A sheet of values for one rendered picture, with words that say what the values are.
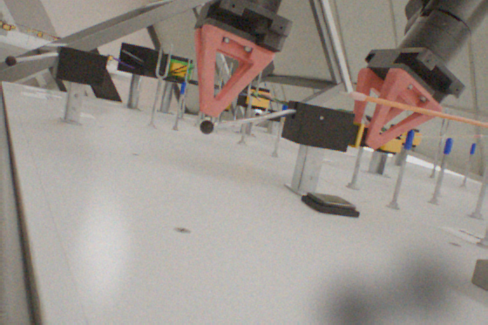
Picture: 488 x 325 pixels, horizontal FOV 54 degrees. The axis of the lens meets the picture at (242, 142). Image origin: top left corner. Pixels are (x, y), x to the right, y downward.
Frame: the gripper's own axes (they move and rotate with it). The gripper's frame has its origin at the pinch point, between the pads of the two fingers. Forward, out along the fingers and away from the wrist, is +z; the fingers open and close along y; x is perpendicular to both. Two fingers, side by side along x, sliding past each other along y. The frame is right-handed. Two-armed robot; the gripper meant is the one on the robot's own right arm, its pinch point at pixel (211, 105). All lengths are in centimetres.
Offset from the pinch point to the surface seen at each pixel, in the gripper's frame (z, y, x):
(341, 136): -1.6, -1.7, -13.0
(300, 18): -40, 118, -47
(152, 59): -6, 67, 1
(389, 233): 4.8, -11.5, -14.9
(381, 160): -1.3, 26.1, -37.0
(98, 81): 2.0, 24.3, 10.2
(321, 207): 5.0, -7.6, -10.4
